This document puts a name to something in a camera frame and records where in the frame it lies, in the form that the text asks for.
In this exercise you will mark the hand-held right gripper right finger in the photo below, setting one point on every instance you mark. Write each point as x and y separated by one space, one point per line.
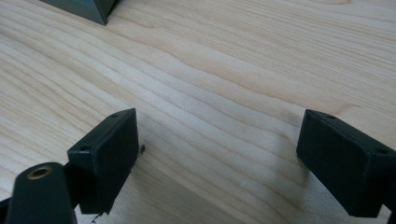
345 165

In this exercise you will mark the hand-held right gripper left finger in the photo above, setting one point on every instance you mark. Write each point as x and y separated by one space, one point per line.
102 161

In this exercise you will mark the dark grey box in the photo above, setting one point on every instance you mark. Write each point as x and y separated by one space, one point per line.
90 7

